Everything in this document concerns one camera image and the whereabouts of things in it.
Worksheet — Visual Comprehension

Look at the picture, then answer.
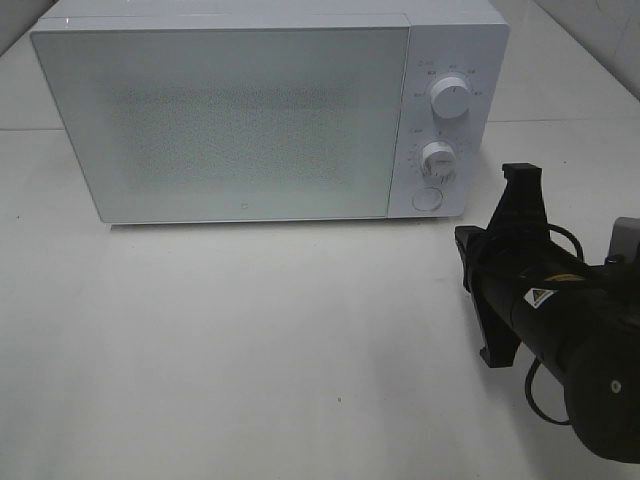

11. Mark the black camera cable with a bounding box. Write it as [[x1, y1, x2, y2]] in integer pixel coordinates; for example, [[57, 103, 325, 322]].
[[469, 222, 586, 426]]

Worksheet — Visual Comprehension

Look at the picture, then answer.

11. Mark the white microwave oven body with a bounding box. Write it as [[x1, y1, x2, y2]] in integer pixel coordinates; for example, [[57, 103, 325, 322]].
[[30, 1, 510, 223]]

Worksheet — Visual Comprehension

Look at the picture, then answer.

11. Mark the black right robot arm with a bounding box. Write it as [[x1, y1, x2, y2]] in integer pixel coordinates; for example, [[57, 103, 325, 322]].
[[454, 163, 639, 464]]

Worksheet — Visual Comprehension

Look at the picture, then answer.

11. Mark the upper white power knob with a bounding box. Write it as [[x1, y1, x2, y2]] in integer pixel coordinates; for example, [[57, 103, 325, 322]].
[[428, 73, 472, 119]]

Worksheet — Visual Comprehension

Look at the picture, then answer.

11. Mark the white timer knob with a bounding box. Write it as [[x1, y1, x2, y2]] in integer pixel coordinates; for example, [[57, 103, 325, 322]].
[[420, 141, 457, 178]]

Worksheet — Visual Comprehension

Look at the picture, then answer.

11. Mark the white microwave door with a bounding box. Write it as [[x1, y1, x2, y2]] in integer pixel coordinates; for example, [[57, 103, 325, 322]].
[[31, 28, 408, 224]]

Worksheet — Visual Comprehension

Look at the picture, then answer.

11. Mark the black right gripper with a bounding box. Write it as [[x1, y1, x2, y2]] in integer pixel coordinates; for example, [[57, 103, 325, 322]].
[[454, 163, 565, 368]]

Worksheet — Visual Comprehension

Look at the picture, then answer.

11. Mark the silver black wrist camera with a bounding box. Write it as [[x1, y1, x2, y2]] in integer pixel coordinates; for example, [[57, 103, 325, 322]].
[[607, 217, 640, 263]]

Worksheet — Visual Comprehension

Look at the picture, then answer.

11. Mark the round white door-release button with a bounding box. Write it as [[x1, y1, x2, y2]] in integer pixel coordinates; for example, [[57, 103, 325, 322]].
[[411, 187, 444, 212]]

